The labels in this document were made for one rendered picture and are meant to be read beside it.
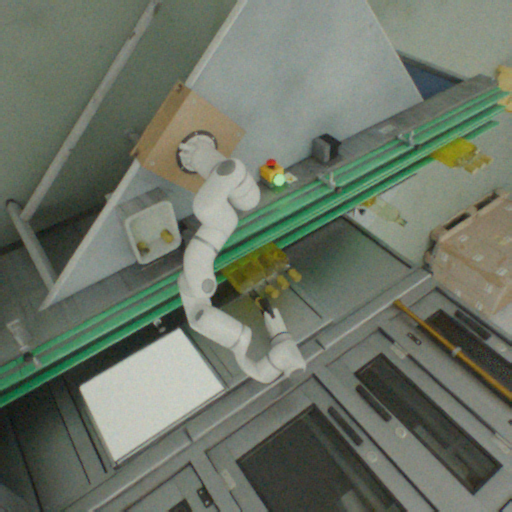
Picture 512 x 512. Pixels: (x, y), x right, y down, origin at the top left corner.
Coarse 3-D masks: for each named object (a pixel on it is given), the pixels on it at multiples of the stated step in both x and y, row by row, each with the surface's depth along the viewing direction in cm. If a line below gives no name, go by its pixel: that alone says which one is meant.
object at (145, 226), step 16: (160, 208) 166; (128, 224) 162; (144, 224) 166; (160, 224) 170; (176, 224) 165; (144, 240) 170; (160, 240) 173; (176, 240) 171; (144, 256) 168; (160, 256) 169
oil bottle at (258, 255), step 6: (252, 252) 180; (258, 252) 179; (264, 252) 179; (252, 258) 178; (258, 258) 177; (264, 258) 177; (258, 264) 176; (264, 264) 175; (270, 264) 175; (276, 264) 175; (264, 270) 174; (270, 270) 173; (276, 270) 174; (270, 276) 174
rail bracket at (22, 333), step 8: (16, 320) 146; (16, 328) 145; (24, 328) 149; (16, 336) 137; (24, 336) 151; (32, 336) 154; (24, 344) 140; (24, 352) 139; (24, 360) 137; (32, 360) 146
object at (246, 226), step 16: (480, 96) 229; (496, 96) 228; (448, 112) 220; (464, 112) 220; (432, 128) 212; (400, 144) 205; (368, 160) 198; (384, 160) 197; (336, 176) 192; (352, 176) 191; (304, 192) 186; (320, 192) 185; (272, 208) 180; (288, 208) 180; (240, 224) 175; (256, 224) 174
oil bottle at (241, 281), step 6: (234, 264) 176; (222, 270) 178; (228, 270) 174; (234, 270) 174; (240, 270) 174; (228, 276) 175; (234, 276) 172; (240, 276) 172; (246, 276) 172; (234, 282) 172; (240, 282) 170; (246, 282) 170; (252, 282) 170; (240, 288) 170; (246, 288) 169; (246, 294) 171
